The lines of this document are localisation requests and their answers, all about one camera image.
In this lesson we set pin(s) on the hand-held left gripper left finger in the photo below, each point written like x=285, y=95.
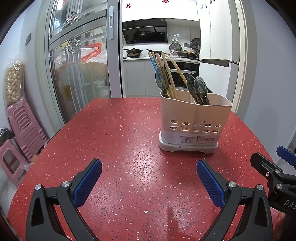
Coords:
x=89, y=183

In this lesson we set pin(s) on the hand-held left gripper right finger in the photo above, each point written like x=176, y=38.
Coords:
x=210, y=185

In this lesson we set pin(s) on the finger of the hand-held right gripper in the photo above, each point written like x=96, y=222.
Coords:
x=286, y=153
x=263, y=162

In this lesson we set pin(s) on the beige plastic utensil holder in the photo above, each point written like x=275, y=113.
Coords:
x=208, y=111

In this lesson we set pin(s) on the metal spoon nearer holder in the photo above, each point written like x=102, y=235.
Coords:
x=161, y=77
x=200, y=85

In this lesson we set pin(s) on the metal spoon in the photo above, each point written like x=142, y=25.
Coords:
x=190, y=83

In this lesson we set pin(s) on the person's right hand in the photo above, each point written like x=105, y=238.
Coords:
x=281, y=220

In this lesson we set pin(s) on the single pink plastic stool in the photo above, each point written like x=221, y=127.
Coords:
x=12, y=162

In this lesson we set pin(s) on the stack of pink plastic stools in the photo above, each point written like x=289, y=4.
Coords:
x=25, y=129

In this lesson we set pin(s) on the black bag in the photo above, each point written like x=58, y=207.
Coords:
x=5, y=135

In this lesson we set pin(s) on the black built-in oven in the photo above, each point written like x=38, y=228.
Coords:
x=187, y=76

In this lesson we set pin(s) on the white kitchen counter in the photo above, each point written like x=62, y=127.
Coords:
x=136, y=76

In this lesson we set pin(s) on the glass sliding door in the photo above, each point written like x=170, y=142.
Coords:
x=76, y=58

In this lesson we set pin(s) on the clear bag of beige balls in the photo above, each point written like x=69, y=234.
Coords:
x=14, y=81

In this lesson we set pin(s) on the red plastic basket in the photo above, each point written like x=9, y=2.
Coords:
x=92, y=52

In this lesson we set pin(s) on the white refrigerator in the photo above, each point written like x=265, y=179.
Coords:
x=219, y=34

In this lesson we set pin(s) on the round metal strainer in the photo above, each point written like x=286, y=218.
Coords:
x=175, y=47
x=195, y=44

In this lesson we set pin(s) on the black wok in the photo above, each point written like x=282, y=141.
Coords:
x=133, y=51

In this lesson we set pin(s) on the black frying pan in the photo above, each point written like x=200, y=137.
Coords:
x=155, y=51

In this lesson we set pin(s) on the black range hood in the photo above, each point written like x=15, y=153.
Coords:
x=148, y=31

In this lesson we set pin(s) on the red paper decal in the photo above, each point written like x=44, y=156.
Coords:
x=127, y=4

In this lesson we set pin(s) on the white wall hook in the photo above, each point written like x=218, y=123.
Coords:
x=176, y=37

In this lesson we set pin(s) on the grey wall switch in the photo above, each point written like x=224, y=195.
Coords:
x=28, y=38

